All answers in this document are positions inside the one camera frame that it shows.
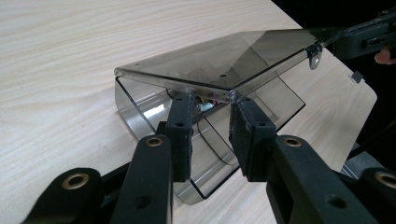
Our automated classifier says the grey tape piece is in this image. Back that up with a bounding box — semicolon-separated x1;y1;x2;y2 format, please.
347;70;365;85

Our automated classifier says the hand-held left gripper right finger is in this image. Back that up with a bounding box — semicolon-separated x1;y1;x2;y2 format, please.
229;97;380;224

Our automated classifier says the clear plastic compartment box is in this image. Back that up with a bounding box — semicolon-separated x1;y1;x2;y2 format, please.
113;28;325;206

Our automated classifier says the small component with coloured wires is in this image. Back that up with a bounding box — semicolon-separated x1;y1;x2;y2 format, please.
194;95;217;114

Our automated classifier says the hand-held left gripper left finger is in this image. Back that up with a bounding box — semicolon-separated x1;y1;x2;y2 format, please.
109;92;195;224

